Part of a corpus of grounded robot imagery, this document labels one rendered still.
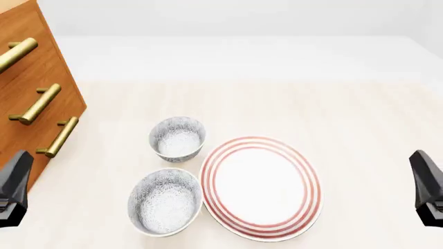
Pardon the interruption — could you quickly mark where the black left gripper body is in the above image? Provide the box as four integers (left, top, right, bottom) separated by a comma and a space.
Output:
0, 194, 28, 229

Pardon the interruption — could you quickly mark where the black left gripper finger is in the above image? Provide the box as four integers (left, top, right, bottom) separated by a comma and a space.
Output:
0, 149, 35, 209

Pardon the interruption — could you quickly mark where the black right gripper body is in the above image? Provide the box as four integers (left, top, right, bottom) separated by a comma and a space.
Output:
415, 195, 443, 228

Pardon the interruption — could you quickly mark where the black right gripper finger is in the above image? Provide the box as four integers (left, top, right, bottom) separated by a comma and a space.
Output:
408, 149, 443, 209

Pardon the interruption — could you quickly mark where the patterned grey bowl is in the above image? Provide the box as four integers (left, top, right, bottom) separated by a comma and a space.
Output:
127, 167, 204, 238
148, 116, 208, 164

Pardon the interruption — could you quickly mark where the wooden drawer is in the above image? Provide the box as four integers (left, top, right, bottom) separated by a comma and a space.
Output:
0, 42, 75, 163
0, 2, 57, 92
13, 79, 87, 192

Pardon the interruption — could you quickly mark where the white plate with red rings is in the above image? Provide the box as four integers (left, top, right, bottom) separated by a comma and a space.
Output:
199, 136, 324, 243

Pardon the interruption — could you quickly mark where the wooden cabinet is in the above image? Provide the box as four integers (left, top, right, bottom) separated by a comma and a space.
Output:
0, 0, 87, 193

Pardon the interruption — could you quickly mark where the brass drawer handle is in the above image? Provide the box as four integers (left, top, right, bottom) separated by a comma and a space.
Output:
8, 83, 62, 127
35, 116, 80, 159
0, 37, 39, 75

